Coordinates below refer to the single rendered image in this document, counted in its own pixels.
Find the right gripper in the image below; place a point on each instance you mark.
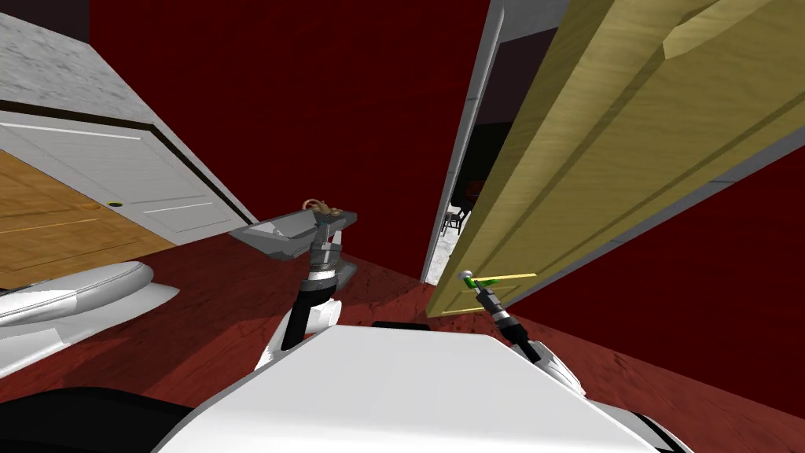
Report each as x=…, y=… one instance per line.
x=484, y=294

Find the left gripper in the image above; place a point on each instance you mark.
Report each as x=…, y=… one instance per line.
x=324, y=257

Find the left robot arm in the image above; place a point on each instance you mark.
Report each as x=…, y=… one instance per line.
x=308, y=314

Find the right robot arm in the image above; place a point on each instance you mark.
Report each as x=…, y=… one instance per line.
x=517, y=332

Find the dark chair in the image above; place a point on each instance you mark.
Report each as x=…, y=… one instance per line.
x=454, y=218

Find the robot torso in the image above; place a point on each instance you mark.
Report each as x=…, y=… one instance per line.
x=402, y=396

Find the white panelled door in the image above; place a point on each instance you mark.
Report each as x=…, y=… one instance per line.
x=157, y=182

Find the yellow wooden door leaf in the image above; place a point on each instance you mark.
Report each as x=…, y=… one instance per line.
x=604, y=138

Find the white toilet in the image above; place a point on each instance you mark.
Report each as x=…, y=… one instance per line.
x=75, y=302

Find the brown wooden door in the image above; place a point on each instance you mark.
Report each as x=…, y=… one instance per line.
x=56, y=226

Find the grey wall sink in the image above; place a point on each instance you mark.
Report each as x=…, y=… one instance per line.
x=277, y=236

